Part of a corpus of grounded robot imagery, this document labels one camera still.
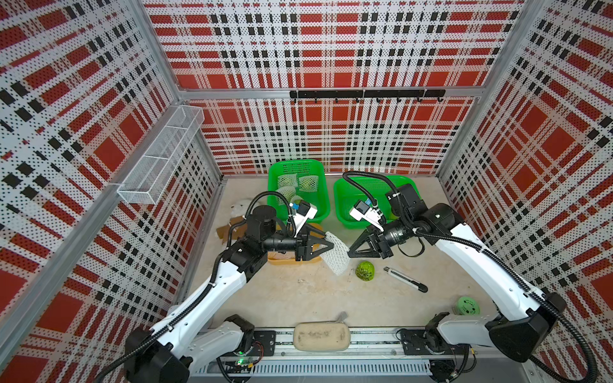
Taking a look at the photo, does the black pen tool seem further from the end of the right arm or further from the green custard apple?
the end of the right arm

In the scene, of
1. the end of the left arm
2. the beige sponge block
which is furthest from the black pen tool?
the end of the left arm

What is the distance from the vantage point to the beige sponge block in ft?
2.36

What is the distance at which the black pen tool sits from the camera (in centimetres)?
86

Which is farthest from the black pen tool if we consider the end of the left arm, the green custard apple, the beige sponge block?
the end of the left arm

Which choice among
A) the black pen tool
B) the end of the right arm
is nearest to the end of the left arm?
the end of the right arm

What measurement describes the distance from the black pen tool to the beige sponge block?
273 millimetres

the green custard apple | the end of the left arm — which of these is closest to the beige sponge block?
the green custard apple

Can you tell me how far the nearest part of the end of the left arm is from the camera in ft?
1.75

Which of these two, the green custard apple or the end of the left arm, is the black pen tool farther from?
the end of the left arm

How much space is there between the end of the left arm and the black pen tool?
0.41 meters

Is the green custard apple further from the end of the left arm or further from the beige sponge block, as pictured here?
the end of the left arm

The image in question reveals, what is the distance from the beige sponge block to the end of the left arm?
299 millimetres

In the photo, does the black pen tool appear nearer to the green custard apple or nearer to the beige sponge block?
the green custard apple

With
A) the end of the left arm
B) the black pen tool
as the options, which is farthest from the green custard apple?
the end of the left arm
